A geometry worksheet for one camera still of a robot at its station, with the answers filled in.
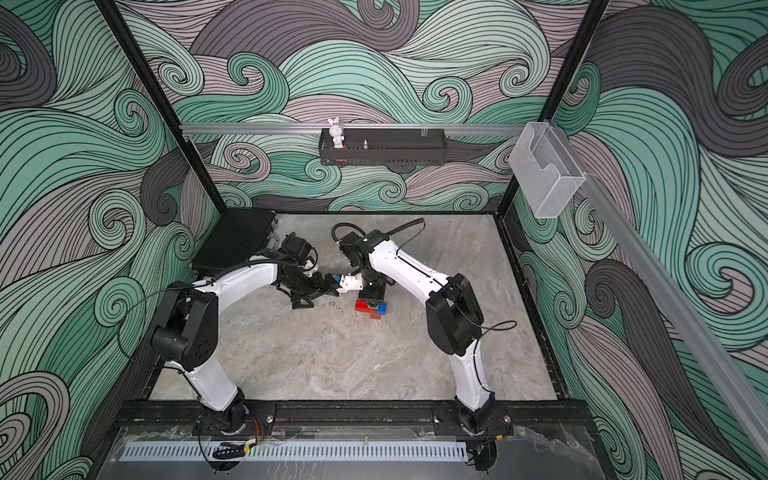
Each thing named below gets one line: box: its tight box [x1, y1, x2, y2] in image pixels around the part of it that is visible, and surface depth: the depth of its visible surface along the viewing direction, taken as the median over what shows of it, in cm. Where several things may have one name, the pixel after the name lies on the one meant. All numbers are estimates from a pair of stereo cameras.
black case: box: [192, 208, 278, 277], surface depth 112 cm
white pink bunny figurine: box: [327, 117, 345, 149], surface depth 91 cm
